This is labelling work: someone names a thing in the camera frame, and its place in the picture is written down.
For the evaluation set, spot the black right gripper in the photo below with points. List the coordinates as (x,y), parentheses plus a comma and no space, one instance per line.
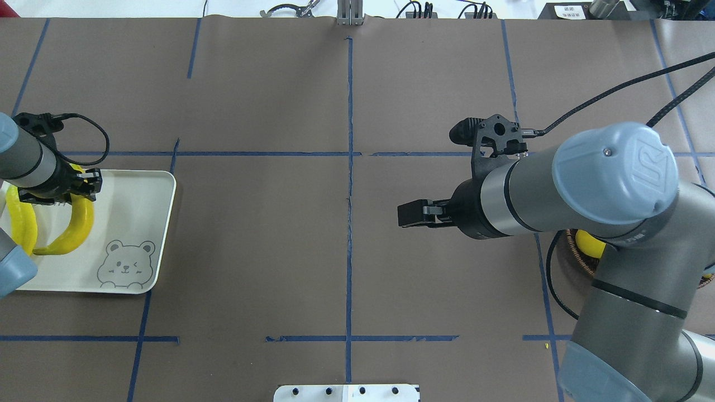
(467,212)

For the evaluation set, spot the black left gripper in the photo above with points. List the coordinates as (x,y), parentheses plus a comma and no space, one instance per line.
(62,183)

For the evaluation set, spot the greenish yellow banana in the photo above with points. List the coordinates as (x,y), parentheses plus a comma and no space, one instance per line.
(24,229)

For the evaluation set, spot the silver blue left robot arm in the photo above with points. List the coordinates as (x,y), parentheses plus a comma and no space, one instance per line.
(20,153)

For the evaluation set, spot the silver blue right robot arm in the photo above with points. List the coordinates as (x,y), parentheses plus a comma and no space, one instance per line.
(621,184)

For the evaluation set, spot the brown wicker basket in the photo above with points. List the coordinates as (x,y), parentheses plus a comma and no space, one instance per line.
(587,265)

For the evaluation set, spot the white bear tray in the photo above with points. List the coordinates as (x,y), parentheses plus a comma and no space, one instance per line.
(123,251)

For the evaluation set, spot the yellow lemon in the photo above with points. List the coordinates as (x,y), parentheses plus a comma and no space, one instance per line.
(589,245)

